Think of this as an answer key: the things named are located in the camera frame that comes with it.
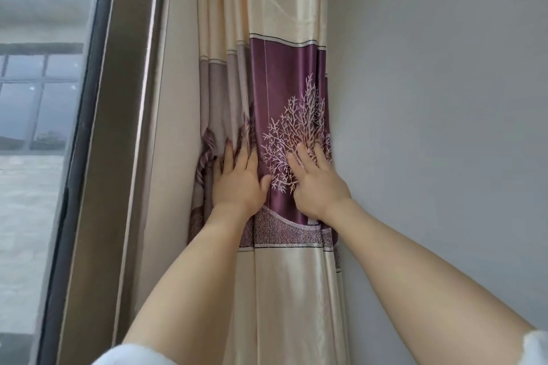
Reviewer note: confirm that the person's right hand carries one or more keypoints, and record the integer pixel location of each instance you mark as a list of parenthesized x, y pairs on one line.
[(319, 189)]

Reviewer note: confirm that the person's left hand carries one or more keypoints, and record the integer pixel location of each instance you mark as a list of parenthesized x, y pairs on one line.
[(239, 187)]

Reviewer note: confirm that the person's left little finger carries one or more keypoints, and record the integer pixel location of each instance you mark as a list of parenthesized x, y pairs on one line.
[(217, 168)]

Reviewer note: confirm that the person's left thumb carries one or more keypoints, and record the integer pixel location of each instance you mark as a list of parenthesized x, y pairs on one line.
[(265, 184)]

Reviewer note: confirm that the person's right middle finger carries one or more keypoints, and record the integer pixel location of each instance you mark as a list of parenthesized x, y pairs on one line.
[(306, 159)]

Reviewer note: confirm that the person's left middle finger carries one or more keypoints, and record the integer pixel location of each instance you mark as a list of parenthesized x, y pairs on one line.
[(242, 160)]

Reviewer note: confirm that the cream and purple curtain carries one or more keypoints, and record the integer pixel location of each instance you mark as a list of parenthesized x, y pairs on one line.
[(282, 78)]

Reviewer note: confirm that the person's right forearm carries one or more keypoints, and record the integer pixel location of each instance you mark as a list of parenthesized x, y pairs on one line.
[(419, 275)]

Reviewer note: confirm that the person's left forearm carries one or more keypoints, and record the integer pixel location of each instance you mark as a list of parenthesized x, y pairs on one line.
[(192, 275)]

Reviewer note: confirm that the purple striped curtain tieback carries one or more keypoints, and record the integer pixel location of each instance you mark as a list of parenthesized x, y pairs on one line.
[(206, 151)]

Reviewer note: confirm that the grey building outside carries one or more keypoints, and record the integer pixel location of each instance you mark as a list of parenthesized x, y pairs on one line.
[(38, 78)]

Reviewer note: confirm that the person's white left sleeve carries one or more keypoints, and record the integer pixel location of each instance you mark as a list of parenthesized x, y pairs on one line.
[(132, 356)]

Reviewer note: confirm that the person's white sleeve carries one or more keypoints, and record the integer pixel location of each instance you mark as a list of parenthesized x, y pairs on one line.
[(536, 347), (132, 356)]

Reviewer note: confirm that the person's white right sleeve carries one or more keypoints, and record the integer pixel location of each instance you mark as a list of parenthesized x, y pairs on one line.
[(536, 347)]

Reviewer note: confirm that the dark window frame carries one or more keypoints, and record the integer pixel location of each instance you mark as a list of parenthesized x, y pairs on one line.
[(75, 155)]

